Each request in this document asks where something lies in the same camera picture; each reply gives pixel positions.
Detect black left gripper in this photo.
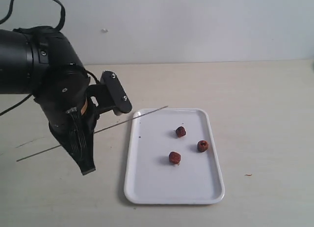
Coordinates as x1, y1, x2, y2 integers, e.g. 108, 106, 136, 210
47, 83, 108, 175

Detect white rectangular plastic tray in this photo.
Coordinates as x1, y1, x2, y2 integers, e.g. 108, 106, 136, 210
124, 108, 225, 205

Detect thin metal skewer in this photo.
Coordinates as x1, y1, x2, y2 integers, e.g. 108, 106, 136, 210
16, 105, 169, 162

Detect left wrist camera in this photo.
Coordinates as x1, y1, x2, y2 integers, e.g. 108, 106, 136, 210
101, 71, 132, 115

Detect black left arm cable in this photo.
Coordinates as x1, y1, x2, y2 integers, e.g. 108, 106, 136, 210
0, 0, 66, 31

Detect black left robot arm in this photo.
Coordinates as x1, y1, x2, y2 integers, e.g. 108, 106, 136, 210
0, 27, 99, 175

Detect red-brown food piece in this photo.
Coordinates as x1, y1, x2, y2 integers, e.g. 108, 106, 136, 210
197, 140, 209, 152
175, 126, 186, 138
168, 151, 181, 165

